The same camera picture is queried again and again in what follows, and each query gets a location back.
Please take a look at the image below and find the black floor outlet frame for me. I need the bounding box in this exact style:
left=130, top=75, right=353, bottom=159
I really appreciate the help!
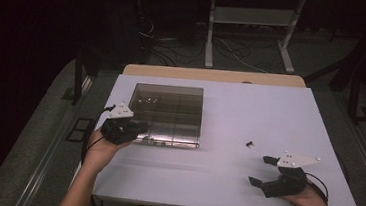
left=65, top=115, right=94, bottom=144

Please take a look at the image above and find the black metal stand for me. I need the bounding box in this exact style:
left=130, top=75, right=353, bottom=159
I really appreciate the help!
left=60, top=47, right=105, bottom=108
left=345, top=74, right=366, bottom=127

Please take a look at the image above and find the person's right hand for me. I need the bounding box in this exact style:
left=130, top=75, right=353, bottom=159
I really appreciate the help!
left=277, top=182, right=331, bottom=206

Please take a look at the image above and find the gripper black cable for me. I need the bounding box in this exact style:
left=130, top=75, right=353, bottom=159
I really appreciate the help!
left=302, top=171, right=332, bottom=206
left=78, top=101, right=117, bottom=172

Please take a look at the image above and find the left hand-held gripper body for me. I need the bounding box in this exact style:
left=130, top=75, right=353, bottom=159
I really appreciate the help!
left=98, top=99, right=136, bottom=147

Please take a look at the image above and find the tangle of black floor cables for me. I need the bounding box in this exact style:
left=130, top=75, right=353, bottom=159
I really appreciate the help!
left=133, top=14, right=279, bottom=76

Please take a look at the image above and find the tinted transparent storage box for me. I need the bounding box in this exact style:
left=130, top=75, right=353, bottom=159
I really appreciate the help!
left=125, top=81, right=206, bottom=139

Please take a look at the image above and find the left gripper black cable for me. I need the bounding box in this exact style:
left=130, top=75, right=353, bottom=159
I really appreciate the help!
left=78, top=101, right=117, bottom=172

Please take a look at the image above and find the person's left hand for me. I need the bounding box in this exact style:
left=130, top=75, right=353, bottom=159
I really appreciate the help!
left=82, top=128, right=133, bottom=177

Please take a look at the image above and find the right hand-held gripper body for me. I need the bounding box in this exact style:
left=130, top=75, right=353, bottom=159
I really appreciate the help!
left=259, top=148, right=322, bottom=203

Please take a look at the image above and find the cluster of small shiny pieces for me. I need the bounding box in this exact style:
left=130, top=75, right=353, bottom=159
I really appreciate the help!
left=137, top=94, right=159, bottom=108

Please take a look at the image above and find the white floor cable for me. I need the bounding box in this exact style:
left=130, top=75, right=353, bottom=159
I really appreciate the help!
left=216, top=37, right=273, bottom=74

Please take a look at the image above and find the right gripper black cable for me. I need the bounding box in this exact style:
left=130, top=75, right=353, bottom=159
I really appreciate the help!
left=302, top=171, right=332, bottom=206

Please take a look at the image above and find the white metal stand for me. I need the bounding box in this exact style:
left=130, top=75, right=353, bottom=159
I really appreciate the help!
left=202, top=0, right=307, bottom=77

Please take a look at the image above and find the tinted transparent drawer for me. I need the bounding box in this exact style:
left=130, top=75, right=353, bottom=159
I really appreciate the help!
left=129, top=118, right=203, bottom=151

